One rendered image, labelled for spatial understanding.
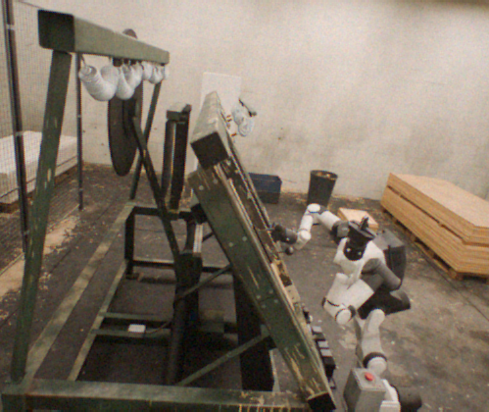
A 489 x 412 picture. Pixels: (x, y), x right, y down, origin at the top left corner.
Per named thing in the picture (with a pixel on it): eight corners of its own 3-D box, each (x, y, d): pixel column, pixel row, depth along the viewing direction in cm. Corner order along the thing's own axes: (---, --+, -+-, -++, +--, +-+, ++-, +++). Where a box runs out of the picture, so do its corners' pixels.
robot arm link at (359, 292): (327, 313, 177) (360, 283, 178) (345, 331, 166) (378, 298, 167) (317, 302, 171) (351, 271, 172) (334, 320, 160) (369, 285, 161)
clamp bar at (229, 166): (290, 307, 206) (328, 291, 204) (198, 120, 165) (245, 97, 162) (286, 296, 216) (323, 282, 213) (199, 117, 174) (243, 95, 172)
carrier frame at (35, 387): (295, 522, 183) (332, 404, 154) (15, 516, 169) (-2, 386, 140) (252, 282, 388) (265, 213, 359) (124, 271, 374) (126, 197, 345)
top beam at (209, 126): (203, 171, 113) (230, 158, 112) (188, 142, 109) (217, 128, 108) (210, 105, 318) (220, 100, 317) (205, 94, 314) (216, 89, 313)
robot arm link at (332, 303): (328, 275, 165) (315, 309, 171) (342, 287, 156) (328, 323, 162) (345, 275, 170) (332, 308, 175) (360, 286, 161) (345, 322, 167)
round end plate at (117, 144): (118, 196, 177) (122, 21, 149) (106, 195, 177) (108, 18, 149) (146, 159, 251) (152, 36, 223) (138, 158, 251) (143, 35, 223)
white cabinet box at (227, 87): (224, 204, 599) (241, 77, 527) (190, 200, 596) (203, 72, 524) (224, 193, 656) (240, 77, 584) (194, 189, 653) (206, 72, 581)
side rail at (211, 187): (305, 399, 152) (328, 390, 151) (186, 179, 114) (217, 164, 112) (301, 387, 158) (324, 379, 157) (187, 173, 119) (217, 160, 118)
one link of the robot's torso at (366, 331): (376, 351, 228) (376, 291, 211) (389, 373, 212) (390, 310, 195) (353, 354, 228) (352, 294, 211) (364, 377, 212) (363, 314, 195)
